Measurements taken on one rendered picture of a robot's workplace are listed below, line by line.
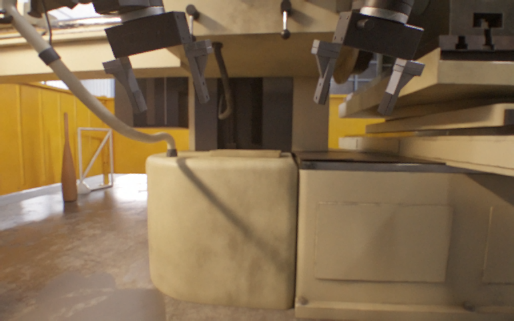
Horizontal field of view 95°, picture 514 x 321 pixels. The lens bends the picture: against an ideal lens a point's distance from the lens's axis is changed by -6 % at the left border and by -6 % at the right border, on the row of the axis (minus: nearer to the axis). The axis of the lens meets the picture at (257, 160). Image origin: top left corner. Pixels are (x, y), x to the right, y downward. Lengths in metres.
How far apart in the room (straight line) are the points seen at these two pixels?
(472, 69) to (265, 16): 0.66
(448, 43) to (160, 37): 0.80
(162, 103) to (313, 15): 1.11
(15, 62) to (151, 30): 1.49
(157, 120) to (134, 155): 2.18
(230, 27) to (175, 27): 0.56
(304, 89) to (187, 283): 1.20
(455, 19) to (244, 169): 0.82
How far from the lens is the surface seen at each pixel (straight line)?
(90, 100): 0.81
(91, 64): 1.58
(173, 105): 1.73
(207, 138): 1.63
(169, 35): 0.47
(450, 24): 1.00
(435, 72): 0.90
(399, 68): 0.53
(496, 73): 0.99
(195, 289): 1.19
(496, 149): 0.95
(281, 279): 1.10
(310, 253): 1.06
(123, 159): 4.01
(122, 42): 0.51
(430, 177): 1.11
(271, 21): 1.00
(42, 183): 3.44
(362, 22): 0.44
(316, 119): 1.58
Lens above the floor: 0.69
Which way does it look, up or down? 5 degrees down
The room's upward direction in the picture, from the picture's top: 1 degrees clockwise
